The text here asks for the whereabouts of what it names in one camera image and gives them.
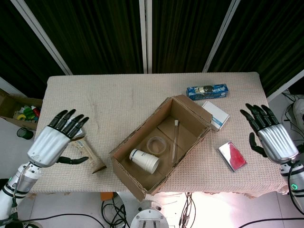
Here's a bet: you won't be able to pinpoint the orange object under table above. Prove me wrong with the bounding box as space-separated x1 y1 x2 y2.
100 191 114 202

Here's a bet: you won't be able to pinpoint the black floor cable bundle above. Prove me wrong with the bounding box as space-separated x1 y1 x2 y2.
101 192 131 228

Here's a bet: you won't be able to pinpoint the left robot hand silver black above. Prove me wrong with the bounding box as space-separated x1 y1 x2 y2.
27 109 90 168

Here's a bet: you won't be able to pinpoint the brown cardboard box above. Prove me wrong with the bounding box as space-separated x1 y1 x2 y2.
108 94 214 202

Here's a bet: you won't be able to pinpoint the blue cookie box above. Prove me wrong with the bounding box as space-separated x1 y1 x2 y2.
186 83 230 102

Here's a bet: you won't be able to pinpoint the glass test tube white cap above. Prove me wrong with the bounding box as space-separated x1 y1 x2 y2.
171 120 180 164

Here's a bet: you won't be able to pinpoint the red and silver packet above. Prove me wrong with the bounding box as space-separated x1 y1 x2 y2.
217 141 247 173

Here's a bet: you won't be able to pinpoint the clear tape roll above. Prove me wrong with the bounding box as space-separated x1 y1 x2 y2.
146 136 167 155

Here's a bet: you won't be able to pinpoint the white screen frame post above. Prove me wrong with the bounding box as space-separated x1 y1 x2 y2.
16 0 73 76
266 70 304 103
203 0 240 73
139 0 152 74
0 76 27 98

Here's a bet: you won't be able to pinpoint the white shoe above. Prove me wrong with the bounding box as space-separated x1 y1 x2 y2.
292 99 304 119

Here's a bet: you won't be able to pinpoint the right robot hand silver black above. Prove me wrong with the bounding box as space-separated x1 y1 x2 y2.
239 103 299 165

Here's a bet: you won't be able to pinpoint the white paper cup stack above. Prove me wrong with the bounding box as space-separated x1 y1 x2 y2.
129 148 161 174

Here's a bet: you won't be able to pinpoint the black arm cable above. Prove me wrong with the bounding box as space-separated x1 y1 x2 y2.
237 163 304 228
9 185 109 228

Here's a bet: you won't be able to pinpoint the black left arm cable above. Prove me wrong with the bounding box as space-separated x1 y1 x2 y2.
9 185 109 228

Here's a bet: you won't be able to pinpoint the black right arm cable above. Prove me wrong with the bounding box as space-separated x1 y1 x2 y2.
237 163 304 228

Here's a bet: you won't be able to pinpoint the dark green pleated curtain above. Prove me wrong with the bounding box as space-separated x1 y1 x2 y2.
25 0 144 76
0 0 67 95
152 0 230 74
209 0 304 95

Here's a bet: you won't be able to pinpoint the white and blue small box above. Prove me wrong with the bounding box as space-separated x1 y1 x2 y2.
201 100 230 133

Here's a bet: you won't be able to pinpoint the black mesh pen cup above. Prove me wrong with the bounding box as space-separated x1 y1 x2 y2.
16 127 34 141

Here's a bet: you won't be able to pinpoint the brown paper snack pouch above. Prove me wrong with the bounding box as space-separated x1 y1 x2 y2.
70 138 107 175

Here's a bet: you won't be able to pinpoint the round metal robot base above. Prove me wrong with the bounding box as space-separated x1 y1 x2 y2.
130 199 170 228

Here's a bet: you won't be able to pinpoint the beige waffle tablecloth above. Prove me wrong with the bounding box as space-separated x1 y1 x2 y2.
23 72 292 198

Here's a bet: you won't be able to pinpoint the black cables beside shoe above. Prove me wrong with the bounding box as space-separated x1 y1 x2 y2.
279 92 304 157

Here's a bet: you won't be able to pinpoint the reddish brown cable bundle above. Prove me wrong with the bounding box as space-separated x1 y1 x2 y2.
179 191 198 228

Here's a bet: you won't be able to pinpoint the green plastic toy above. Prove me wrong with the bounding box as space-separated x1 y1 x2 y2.
23 106 36 119

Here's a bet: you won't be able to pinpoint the cardboard box with toys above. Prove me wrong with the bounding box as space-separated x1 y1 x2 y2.
0 87 43 131

